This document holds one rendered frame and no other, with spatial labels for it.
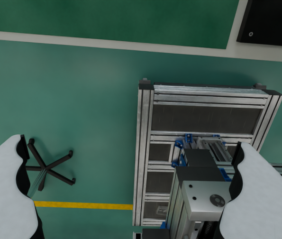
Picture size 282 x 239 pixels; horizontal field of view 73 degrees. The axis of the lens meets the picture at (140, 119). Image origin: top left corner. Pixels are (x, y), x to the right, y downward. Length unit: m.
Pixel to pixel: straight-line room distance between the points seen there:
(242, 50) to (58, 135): 1.38
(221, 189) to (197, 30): 0.39
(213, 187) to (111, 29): 0.46
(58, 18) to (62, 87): 0.92
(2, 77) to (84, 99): 0.54
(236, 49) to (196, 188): 0.36
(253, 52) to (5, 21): 0.61
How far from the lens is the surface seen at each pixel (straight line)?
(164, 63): 1.30
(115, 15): 0.51
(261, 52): 0.61
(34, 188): 1.66
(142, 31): 0.51
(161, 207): 1.73
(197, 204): 0.49
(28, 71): 1.48
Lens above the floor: 1.26
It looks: 61 degrees down
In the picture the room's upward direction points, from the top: 178 degrees clockwise
